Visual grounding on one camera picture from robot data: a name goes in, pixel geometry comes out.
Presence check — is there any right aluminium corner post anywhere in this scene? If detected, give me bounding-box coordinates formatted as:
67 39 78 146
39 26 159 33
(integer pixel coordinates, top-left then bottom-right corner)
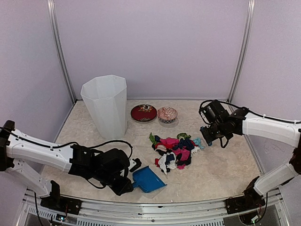
227 0 256 103

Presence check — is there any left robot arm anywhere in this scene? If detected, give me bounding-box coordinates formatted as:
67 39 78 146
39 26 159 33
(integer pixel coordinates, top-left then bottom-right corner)
0 121 134 210

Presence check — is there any green paper scrap right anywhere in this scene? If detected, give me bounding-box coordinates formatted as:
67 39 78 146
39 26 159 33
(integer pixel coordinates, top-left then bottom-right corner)
177 133 191 140

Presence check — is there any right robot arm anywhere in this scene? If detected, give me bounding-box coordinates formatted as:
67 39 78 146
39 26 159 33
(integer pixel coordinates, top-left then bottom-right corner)
198 100 301 209

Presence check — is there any teal paper scrap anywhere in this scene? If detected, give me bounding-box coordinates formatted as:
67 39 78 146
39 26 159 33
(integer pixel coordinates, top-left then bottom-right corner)
192 137 205 150

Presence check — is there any red twisted paper scrap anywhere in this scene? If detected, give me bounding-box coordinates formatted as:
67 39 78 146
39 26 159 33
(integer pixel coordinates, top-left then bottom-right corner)
155 158 159 167

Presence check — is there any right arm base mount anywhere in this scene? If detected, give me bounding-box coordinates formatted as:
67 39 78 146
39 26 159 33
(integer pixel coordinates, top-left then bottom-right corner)
224 176 266 214

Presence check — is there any blue dustpan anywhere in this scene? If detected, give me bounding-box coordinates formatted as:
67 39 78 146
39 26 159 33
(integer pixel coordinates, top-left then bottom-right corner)
132 166 167 193

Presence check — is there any white paper scrap long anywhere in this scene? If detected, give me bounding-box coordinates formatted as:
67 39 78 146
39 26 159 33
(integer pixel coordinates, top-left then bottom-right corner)
158 153 176 175

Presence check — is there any white plastic trash bin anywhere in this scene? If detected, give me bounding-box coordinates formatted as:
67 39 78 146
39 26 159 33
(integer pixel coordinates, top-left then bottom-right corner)
80 75 127 139

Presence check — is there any aluminium front rail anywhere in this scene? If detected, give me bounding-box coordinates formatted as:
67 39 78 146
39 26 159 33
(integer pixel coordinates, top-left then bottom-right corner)
16 193 289 226

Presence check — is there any aluminium corner post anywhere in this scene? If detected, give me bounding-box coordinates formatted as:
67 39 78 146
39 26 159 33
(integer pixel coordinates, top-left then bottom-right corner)
227 0 256 103
47 0 77 105

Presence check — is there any pink patterned bowl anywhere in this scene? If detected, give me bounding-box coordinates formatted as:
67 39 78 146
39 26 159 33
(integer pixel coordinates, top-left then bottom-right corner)
157 107 178 123

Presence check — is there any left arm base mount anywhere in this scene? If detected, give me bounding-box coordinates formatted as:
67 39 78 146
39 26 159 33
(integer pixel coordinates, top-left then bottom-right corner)
40 180 82 215

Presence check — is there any red floral plate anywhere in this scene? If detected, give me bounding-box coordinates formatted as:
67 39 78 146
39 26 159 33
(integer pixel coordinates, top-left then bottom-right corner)
130 104 157 122

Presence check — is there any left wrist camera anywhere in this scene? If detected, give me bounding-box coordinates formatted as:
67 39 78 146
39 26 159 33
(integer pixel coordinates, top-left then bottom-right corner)
128 158 142 172

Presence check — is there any left aluminium corner post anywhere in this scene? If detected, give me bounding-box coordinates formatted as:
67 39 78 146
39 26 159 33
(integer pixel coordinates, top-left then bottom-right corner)
47 0 77 105

